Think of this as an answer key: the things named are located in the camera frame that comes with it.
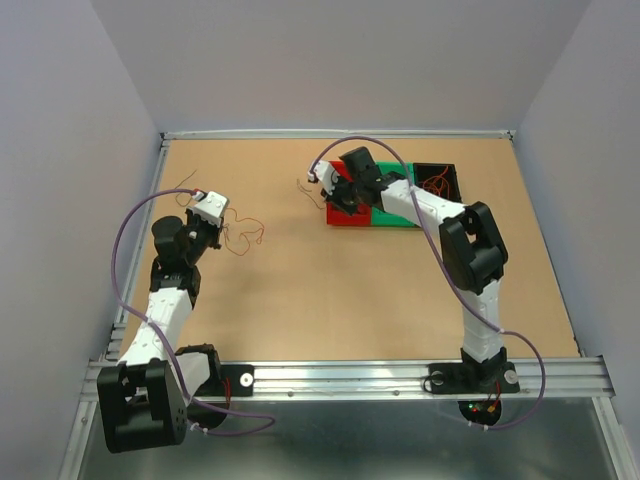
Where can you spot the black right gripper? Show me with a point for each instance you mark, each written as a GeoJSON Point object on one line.
{"type": "Point", "coordinates": [333, 199]}

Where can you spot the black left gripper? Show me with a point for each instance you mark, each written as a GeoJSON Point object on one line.
{"type": "Point", "coordinates": [214, 229]}

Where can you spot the black cable taut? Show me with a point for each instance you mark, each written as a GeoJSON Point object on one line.
{"type": "Point", "coordinates": [318, 202]}

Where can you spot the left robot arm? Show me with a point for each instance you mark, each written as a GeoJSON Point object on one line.
{"type": "Point", "coordinates": [144, 397]}

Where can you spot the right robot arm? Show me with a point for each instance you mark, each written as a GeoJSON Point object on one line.
{"type": "Point", "coordinates": [469, 250]}

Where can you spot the green plastic bin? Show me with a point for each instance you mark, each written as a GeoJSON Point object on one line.
{"type": "Point", "coordinates": [381, 218]}

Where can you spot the black plastic bin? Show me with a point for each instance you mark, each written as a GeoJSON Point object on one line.
{"type": "Point", "coordinates": [438, 179]}

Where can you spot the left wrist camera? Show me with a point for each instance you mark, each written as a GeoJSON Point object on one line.
{"type": "Point", "coordinates": [210, 206]}

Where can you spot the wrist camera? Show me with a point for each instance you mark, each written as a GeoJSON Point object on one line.
{"type": "Point", "coordinates": [325, 174]}
{"type": "Point", "coordinates": [210, 206]}

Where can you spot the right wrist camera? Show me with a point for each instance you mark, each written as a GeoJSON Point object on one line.
{"type": "Point", "coordinates": [325, 174]}

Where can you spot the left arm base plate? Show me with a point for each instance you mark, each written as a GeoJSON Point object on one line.
{"type": "Point", "coordinates": [235, 380]}

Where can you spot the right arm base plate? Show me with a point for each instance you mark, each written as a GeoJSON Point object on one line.
{"type": "Point", "coordinates": [465, 379]}

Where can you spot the aluminium front rail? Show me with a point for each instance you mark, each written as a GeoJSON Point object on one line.
{"type": "Point", "coordinates": [402, 380]}

